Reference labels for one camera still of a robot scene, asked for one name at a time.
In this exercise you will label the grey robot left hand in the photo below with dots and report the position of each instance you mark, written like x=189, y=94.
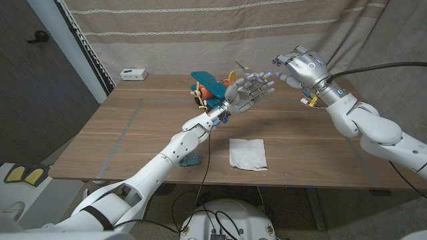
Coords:
x=240, y=96

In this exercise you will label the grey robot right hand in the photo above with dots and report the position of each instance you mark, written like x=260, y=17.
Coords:
x=308, y=68

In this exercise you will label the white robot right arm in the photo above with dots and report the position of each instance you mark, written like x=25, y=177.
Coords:
x=377, y=128

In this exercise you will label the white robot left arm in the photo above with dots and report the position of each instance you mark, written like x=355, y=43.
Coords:
x=180, y=146

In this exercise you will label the teal and orange toy airplane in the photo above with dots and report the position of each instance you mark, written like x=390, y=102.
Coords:
x=207, y=81

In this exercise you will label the white tissue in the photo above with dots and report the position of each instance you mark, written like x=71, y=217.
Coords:
x=247, y=154

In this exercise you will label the teal toy flip phone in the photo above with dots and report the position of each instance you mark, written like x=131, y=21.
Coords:
x=193, y=159

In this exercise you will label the beige striped curtain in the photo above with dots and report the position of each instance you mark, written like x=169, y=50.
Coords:
x=200, y=43

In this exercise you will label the white power strip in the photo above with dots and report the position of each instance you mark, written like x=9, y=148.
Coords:
x=133, y=74

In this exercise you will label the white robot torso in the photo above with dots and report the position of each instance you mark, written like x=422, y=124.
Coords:
x=230, y=220

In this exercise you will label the grey table leg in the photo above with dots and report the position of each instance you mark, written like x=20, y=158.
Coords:
x=315, y=210

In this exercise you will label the white tube with label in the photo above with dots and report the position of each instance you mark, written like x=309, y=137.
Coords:
x=85, y=194

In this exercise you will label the dark wooden door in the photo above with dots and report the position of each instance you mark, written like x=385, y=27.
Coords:
x=33, y=100

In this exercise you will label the yellow and black foot pedal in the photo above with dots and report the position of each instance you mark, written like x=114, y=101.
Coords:
x=37, y=173
x=15, y=173

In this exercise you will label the white sneaker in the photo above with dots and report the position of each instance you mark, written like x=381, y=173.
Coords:
x=13, y=210

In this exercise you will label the white door frame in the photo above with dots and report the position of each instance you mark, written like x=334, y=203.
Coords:
x=66, y=43

